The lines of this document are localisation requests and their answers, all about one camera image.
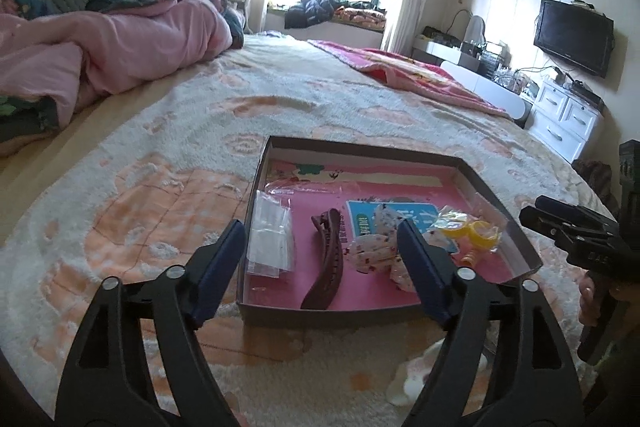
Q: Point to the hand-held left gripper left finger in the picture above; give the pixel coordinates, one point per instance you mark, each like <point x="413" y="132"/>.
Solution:
<point x="220" y="268"/>

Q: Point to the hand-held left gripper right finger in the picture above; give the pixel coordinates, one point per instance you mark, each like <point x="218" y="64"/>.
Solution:
<point x="421" y="272"/>

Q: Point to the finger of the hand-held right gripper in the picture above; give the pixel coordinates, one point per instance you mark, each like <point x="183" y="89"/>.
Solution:
<point x="542" y="223"/>
<point x="565" y="209"/>

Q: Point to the white patterned hair bow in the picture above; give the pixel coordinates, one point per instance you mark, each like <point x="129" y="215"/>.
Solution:
<point x="375" y="252"/>

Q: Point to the shallow grey cardboard box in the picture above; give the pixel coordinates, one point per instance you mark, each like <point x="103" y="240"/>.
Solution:
<point x="380" y="307"/>

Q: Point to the bag of yellow hair rings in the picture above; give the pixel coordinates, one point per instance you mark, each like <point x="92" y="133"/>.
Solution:
<point x="467" y="232"/>

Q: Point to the clear small plastic bag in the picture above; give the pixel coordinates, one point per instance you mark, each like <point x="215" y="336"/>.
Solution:
<point x="270" y="232"/>

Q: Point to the brown hair claw clip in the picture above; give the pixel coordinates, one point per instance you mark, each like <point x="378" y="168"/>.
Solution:
<point x="325" y="267"/>

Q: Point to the person's right hand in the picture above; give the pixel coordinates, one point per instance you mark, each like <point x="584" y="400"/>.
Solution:
<point x="588" y="299"/>

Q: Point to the brown bag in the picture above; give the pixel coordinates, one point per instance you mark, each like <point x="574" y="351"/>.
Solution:
<point x="592" y="182"/>

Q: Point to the white drawer cabinet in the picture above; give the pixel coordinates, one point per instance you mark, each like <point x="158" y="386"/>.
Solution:
<point x="560" y="122"/>

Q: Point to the black set-top box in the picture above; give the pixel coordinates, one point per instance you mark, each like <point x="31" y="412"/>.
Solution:
<point x="585" y="89"/>

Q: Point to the white and grey desk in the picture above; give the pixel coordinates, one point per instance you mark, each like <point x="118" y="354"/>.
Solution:
<point x="480" y="79"/>

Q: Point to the pink printed blanket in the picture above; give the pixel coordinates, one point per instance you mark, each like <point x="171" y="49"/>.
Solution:
<point x="415" y="74"/>

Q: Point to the white round mirror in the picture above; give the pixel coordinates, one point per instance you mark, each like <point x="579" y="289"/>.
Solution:
<point x="477" y="29"/>

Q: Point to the pink quilt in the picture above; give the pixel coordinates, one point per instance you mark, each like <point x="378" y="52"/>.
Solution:
<point x="125" y="42"/>

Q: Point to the pile of clothes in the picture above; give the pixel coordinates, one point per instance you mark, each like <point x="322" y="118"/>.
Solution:
<point x="325" y="9"/>

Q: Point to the black wall television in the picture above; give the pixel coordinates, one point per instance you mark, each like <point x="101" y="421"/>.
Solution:
<point x="572" y="37"/>

